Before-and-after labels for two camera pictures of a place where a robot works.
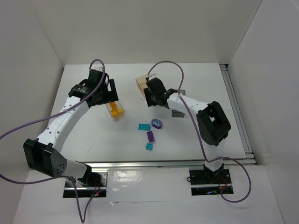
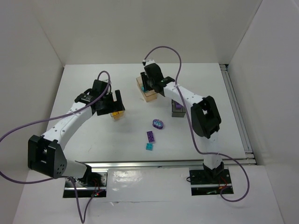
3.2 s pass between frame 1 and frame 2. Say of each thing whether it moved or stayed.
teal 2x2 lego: stayed
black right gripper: moved
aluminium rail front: stayed
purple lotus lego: stayed
